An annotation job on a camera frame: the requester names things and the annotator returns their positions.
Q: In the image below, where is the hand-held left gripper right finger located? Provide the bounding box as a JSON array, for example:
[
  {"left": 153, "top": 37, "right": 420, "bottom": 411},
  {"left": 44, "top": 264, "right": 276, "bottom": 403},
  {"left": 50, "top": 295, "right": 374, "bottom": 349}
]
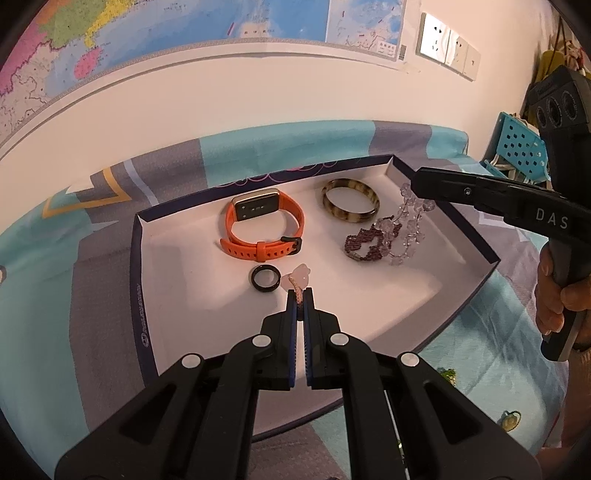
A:
[{"left": 302, "top": 287, "right": 542, "bottom": 480}]

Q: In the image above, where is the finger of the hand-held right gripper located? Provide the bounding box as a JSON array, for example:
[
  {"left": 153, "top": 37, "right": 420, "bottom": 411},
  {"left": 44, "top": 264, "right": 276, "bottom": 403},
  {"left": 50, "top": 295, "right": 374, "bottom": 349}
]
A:
[{"left": 410, "top": 167, "right": 509, "bottom": 219}]

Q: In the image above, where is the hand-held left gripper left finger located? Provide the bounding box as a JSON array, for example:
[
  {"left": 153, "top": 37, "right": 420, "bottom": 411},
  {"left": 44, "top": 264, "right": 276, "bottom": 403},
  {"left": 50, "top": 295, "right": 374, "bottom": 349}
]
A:
[{"left": 54, "top": 288, "right": 303, "bottom": 480}]

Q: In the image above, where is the pink pendant with cord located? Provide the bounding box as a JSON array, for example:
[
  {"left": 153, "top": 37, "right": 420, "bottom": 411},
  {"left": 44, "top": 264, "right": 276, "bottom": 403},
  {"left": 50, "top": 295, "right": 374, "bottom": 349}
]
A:
[{"left": 286, "top": 263, "right": 311, "bottom": 315}]

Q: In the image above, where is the black ring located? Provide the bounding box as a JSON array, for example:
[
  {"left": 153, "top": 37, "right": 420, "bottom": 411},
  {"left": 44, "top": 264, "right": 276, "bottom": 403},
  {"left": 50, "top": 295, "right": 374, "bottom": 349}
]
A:
[{"left": 249, "top": 264, "right": 281, "bottom": 293}]

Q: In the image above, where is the clear crystal bracelet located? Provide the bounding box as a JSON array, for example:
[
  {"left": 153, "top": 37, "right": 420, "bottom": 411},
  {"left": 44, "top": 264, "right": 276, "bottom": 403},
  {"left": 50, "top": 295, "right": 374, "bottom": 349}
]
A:
[{"left": 374, "top": 182, "right": 437, "bottom": 267}]

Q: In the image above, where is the purple bead bracelet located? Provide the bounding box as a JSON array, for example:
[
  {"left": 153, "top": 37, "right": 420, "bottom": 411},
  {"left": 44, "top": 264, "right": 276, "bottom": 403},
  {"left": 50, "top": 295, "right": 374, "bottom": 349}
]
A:
[{"left": 344, "top": 222, "right": 393, "bottom": 261}]

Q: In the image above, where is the white shallow box tray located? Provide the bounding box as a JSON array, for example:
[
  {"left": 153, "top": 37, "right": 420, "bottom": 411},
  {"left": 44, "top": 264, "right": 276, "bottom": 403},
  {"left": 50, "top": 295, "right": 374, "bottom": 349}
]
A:
[{"left": 130, "top": 154, "right": 502, "bottom": 441}]

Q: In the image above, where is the tortoiseshell bangle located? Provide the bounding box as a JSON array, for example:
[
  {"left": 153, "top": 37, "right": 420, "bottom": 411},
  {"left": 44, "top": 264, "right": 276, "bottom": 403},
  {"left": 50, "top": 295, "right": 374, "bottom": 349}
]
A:
[{"left": 322, "top": 178, "right": 380, "bottom": 223}]

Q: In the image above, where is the orange smartwatch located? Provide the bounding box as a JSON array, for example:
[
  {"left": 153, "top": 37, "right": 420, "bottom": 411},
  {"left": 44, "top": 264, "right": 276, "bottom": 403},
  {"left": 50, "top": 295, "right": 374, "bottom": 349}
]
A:
[{"left": 219, "top": 188, "right": 305, "bottom": 261}]

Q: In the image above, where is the person's right forearm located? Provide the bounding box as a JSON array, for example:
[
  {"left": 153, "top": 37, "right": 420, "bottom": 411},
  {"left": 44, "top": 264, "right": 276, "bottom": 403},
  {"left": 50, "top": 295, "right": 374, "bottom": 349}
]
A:
[{"left": 536, "top": 342, "right": 591, "bottom": 462}]

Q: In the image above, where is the person's right hand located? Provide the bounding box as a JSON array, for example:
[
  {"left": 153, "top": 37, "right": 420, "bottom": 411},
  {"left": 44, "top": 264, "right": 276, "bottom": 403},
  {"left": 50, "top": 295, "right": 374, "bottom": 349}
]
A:
[{"left": 534, "top": 247, "right": 591, "bottom": 335}]

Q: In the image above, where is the blue perforated basket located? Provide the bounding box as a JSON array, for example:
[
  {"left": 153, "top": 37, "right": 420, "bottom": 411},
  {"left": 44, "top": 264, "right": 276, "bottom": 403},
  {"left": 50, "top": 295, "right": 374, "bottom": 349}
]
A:
[{"left": 480, "top": 111, "right": 550, "bottom": 185}]

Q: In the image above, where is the yellow hanging object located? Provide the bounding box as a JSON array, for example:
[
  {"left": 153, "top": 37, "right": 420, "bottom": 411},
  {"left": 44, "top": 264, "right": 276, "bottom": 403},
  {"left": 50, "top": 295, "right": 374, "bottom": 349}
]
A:
[{"left": 531, "top": 9, "right": 591, "bottom": 88}]

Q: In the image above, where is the white wall switch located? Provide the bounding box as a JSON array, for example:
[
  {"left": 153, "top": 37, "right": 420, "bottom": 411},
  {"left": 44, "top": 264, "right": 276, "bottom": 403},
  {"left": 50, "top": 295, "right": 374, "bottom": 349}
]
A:
[{"left": 463, "top": 44, "right": 482, "bottom": 81}]

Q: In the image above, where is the white wall socket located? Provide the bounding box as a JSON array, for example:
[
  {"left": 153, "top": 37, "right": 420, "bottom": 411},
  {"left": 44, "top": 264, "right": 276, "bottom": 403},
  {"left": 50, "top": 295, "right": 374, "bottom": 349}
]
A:
[
  {"left": 417, "top": 13, "right": 453, "bottom": 63},
  {"left": 443, "top": 28, "right": 469, "bottom": 70}
]

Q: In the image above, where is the colourful wall map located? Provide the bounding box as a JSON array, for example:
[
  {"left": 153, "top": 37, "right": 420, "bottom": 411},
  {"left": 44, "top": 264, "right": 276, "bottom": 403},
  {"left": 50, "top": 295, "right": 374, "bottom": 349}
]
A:
[{"left": 0, "top": 0, "right": 409, "bottom": 153}]

